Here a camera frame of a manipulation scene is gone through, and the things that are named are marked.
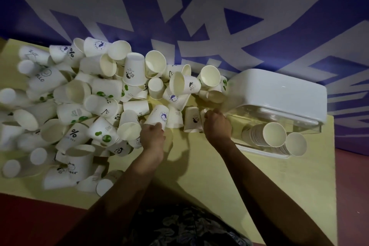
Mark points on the stack of nested paper cups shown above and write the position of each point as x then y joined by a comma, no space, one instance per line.
272,134
295,144

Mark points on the person's right fingers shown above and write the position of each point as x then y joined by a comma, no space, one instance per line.
214,113

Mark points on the person's left hand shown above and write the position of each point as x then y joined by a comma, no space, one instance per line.
152,139

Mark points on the pile of white paper cups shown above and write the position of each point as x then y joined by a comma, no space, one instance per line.
86,104

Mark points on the white paper cup blue emblem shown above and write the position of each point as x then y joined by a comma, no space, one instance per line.
159,114

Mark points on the person's right hand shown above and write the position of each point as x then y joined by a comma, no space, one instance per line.
217,129

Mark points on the person's right forearm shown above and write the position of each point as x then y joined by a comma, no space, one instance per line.
268,196

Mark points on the dark floral garment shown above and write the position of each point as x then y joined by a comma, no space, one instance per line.
184,225

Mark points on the clear plastic storage box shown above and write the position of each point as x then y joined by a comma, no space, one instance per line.
253,127

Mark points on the person's left forearm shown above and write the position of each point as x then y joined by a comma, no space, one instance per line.
121,196

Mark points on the person's left fingers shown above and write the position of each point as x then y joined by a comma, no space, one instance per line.
154,126

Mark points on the white plastic box lid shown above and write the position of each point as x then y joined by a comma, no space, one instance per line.
276,93

